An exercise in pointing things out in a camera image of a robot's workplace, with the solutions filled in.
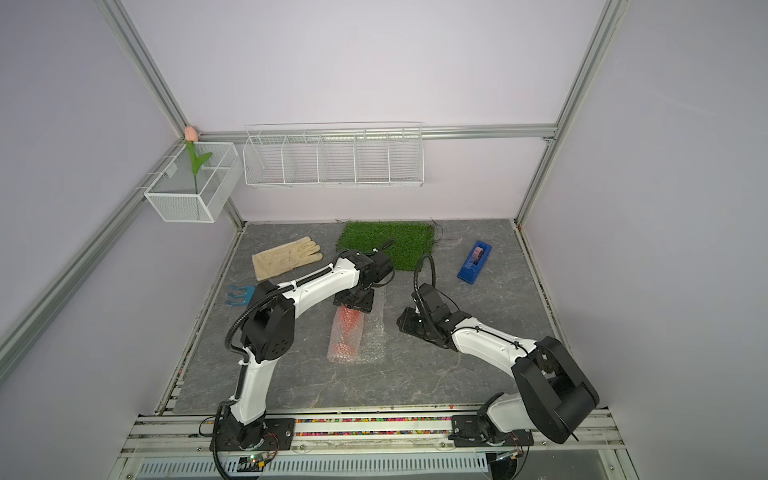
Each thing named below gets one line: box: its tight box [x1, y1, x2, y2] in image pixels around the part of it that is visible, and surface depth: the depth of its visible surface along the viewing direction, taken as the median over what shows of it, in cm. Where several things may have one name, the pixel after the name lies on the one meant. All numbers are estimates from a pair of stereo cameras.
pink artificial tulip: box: [185, 126, 213, 194], surface depth 92 cm
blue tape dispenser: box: [457, 240, 493, 285], surface depth 104 cm
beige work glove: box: [251, 236, 324, 282], surface depth 111 cm
